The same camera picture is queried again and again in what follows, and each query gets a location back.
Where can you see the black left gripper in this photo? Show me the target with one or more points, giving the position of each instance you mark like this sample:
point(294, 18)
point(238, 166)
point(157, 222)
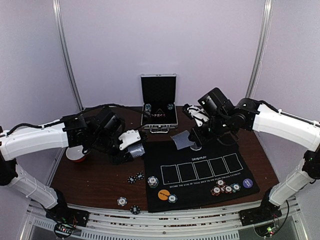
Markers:
point(122, 157)

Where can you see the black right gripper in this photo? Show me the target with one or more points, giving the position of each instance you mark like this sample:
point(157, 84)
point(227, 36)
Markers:
point(196, 133)

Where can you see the grey playing card deck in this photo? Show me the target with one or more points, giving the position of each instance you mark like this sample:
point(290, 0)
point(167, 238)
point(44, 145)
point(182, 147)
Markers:
point(136, 150)

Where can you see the playing card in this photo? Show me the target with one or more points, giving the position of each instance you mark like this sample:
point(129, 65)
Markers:
point(181, 140)

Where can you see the small chip stack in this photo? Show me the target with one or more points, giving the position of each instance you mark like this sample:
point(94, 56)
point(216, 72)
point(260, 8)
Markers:
point(152, 182)

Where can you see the orange big blind button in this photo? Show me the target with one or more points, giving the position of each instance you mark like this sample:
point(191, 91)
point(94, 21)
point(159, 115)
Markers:
point(163, 194)

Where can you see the black orange hundred chip stack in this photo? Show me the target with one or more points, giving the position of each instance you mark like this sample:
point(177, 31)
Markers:
point(228, 189)

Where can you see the blue green fifty chip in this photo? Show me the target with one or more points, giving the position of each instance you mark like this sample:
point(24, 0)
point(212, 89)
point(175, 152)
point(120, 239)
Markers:
point(172, 198)

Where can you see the purple small blind button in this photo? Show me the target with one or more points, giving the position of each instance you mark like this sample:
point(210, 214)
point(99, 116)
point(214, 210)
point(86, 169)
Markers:
point(248, 183)

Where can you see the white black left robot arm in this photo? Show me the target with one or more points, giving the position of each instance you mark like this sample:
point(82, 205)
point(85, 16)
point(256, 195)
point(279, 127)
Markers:
point(78, 133)

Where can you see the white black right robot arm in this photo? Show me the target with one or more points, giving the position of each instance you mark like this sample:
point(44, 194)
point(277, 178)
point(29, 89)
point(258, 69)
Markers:
point(215, 115)

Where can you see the black white chip left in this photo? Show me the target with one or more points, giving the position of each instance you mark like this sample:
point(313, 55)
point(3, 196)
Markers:
point(131, 179)

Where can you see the black white chip right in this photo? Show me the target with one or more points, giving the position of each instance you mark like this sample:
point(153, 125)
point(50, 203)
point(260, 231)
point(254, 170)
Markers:
point(140, 176)

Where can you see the chips in case right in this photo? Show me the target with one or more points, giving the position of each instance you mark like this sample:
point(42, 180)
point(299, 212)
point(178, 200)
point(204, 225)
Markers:
point(170, 106)

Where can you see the white blue chip flat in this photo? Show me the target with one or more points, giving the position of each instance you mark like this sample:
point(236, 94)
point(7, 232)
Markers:
point(122, 201)

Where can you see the white red bowl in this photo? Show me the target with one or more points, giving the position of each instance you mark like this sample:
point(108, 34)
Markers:
point(75, 154)

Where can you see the black poker table mat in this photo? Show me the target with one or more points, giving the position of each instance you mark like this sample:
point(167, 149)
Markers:
point(191, 175)

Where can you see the chips row in case left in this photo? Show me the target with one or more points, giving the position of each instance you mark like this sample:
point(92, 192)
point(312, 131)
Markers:
point(147, 110)

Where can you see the aluminium poker case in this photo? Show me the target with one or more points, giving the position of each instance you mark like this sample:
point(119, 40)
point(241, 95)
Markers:
point(159, 90)

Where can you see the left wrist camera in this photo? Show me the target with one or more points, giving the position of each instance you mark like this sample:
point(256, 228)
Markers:
point(131, 137)

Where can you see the black white chip on rail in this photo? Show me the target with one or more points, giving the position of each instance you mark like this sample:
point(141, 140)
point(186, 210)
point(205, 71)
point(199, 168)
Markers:
point(135, 209)

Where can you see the aluminium frame rail front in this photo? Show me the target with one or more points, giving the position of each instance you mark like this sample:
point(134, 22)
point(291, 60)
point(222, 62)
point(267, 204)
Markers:
point(215, 223)

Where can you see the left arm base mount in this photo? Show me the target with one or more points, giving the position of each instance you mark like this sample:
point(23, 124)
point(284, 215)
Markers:
point(66, 225)

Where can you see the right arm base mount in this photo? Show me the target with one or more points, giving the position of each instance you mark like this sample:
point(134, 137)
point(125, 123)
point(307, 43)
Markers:
point(265, 221)

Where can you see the right aluminium frame post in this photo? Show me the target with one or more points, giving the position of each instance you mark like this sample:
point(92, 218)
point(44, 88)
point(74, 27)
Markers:
point(261, 47)

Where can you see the aluminium frame post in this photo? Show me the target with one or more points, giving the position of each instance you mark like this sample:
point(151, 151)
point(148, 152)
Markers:
point(261, 47)
point(66, 56)

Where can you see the left aluminium frame post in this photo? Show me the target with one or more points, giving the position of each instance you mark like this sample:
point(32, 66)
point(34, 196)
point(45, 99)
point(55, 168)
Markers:
point(66, 56)

